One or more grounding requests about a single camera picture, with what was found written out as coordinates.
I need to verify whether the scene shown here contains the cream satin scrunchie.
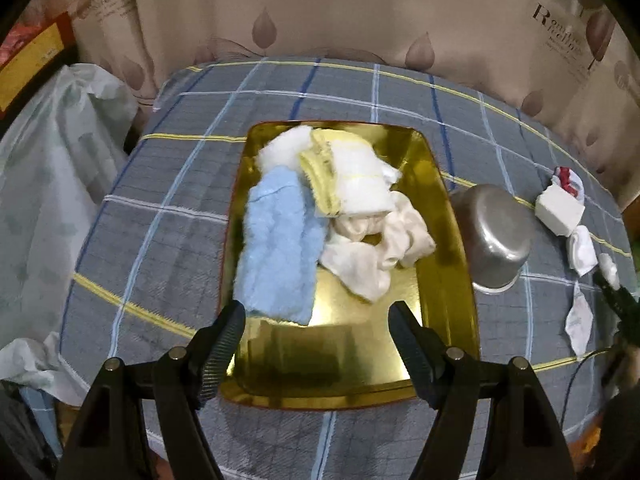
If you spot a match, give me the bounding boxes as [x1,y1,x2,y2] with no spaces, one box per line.
[334,191,436,270]

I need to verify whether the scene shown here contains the white fluffy sock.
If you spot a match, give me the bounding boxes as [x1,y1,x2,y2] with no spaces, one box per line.
[566,226,598,278]

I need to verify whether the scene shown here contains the gold red tray box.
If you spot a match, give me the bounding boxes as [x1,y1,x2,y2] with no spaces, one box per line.
[221,122,480,411]

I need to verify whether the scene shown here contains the stainless steel bowl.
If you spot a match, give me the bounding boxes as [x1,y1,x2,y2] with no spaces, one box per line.
[450,184,535,295]

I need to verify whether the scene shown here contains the yellow cloth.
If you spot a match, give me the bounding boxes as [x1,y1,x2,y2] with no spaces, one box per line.
[298,128,372,217]

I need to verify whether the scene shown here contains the red yellow box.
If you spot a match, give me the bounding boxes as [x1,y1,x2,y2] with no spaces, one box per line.
[1,12,76,117]

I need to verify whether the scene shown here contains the grey plaid bedsheet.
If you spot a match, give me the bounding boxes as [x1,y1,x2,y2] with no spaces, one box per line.
[60,58,638,479]

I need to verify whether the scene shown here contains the cream cloth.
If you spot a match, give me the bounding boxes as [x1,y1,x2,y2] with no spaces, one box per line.
[319,232,390,302]

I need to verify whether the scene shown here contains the white fluffy cloth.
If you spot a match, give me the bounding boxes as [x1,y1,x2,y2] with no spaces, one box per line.
[331,141,401,216]

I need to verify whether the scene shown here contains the red white fabric pouch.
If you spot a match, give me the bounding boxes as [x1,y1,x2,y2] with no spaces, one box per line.
[551,166,585,205]

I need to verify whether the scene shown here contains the pale green plastic bag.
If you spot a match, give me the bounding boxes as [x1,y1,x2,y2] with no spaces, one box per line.
[1,63,138,406]

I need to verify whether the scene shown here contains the light blue fluffy towel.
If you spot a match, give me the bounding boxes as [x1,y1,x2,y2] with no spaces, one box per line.
[233,166,329,325]

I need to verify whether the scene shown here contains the beige leaf print curtain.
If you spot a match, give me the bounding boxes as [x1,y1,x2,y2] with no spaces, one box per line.
[67,0,639,204]

